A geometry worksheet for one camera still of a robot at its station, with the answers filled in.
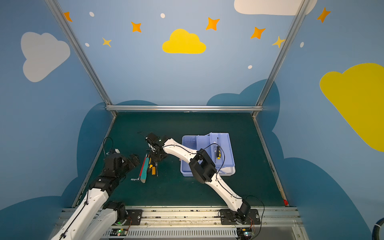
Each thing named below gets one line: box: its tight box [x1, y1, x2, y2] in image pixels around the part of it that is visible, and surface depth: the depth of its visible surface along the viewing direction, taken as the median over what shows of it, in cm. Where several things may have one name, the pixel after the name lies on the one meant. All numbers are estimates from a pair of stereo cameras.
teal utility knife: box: [140, 156, 150, 184], surface depth 90 cm
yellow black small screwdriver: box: [216, 137, 221, 160], surface depth 87 cm
